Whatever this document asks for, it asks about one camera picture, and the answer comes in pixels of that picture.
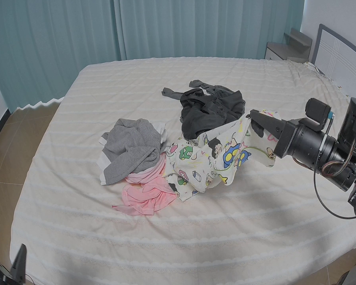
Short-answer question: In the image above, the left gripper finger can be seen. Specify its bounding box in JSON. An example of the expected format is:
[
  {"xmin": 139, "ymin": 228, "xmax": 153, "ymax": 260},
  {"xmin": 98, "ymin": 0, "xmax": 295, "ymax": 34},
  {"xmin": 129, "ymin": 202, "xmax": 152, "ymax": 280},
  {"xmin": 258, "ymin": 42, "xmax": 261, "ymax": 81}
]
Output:
[{"xmin": 11, "ymin": 244, "xmax": 28, "ymax": 281}]

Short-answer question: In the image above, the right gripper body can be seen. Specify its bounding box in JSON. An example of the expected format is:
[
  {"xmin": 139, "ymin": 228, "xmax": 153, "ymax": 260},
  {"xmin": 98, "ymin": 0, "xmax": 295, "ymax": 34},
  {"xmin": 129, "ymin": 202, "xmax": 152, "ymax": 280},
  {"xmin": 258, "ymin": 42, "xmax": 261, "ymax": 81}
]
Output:
[{"xmin": 274, "ymin": 118, "xmax": 337, "ymax": 167}]

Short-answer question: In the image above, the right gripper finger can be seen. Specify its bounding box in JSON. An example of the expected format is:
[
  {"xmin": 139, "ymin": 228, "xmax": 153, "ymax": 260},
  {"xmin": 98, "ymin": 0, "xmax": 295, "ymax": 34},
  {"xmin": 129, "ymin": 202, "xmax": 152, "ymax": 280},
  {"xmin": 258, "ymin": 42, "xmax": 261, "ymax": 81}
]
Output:
[{"xmin": 249, "ymin": 109, "xmax": 287, "ymax": 137}]

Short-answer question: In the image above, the white printed pyjama top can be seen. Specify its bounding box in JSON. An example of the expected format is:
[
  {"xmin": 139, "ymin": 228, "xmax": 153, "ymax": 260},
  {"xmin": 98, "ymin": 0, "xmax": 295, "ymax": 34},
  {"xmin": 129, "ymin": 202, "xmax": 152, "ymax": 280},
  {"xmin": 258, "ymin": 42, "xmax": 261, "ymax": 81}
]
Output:
[{"xmin": 165, "ymin": 108, "xmax": 282, "ymax": 202}]

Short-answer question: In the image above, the black garment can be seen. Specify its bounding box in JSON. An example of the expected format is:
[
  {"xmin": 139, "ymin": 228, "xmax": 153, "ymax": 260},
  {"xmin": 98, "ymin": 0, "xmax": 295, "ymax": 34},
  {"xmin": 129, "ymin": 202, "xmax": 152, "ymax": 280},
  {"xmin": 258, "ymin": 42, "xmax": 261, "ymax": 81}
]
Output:
[{"xmin": 179, "ymin": 88, "xmax": 246, "ymax": 140}]

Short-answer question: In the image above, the white printed pillow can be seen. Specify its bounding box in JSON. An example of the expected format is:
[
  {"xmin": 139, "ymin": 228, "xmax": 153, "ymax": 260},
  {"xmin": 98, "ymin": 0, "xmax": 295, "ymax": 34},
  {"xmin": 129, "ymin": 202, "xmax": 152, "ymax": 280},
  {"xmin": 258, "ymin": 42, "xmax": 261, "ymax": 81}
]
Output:
[{"xmin": 297, "ymin": 61, "xmax": 350, "ymax": 99}]

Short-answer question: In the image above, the grey bedside table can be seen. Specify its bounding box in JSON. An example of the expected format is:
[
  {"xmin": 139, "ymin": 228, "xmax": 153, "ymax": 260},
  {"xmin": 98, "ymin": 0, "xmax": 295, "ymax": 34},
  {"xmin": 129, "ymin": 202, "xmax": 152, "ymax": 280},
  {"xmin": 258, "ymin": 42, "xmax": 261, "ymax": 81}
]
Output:
[{"xmin": 266, "ymin": 28, "xmax": 313, "ymax": 62}]

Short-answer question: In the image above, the dark grey garment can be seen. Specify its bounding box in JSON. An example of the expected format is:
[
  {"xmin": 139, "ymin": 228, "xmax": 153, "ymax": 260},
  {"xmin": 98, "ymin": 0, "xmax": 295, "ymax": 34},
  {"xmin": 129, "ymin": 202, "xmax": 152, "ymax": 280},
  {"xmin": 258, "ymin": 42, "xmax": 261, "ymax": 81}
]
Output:
[{"xmin": 162, "ymin": 80, "xmax": 235, "ymax": 101}]

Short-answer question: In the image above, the bed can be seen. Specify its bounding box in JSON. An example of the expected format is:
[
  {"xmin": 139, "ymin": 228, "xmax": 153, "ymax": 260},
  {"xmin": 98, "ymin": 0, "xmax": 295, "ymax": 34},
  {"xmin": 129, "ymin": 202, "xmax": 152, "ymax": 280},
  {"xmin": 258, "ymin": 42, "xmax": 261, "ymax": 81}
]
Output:
[{"xmin": 10, "ymin": 23, "xmax": 356, "ymax": 285}]

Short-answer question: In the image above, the pink garment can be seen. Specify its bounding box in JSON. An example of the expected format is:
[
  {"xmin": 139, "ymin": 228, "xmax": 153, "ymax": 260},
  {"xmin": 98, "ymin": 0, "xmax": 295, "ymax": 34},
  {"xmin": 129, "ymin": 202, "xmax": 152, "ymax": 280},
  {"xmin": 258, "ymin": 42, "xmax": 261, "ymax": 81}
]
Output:
[{"xmin": 112, "ymin": 155, "xmax": 178, "ymax": 216}]

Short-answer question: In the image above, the grey and white garment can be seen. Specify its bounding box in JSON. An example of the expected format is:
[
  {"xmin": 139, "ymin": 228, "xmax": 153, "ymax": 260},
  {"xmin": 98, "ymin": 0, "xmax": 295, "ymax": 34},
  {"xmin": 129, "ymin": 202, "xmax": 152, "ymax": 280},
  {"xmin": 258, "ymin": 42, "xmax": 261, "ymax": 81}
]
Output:
[{"xmin": 98, "ymin": 118, "xmax": 170, "ymax": 186}]

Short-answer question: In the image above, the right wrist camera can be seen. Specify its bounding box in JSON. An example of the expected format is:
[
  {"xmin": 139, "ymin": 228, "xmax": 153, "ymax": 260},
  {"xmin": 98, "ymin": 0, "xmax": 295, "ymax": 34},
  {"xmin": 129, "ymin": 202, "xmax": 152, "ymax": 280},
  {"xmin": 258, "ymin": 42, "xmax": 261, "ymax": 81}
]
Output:
[{"xmin": 305, "ymin": 98, "xmax": 335, "ymax": 133}]

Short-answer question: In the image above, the black cable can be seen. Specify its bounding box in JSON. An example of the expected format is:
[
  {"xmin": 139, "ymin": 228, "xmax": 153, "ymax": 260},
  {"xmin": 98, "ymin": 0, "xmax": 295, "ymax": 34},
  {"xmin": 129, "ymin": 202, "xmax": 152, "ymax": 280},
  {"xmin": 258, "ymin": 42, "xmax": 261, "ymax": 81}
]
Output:
[{"xmin": 313, "ymin": 159, "xmax": 356, "ymax": 220}]

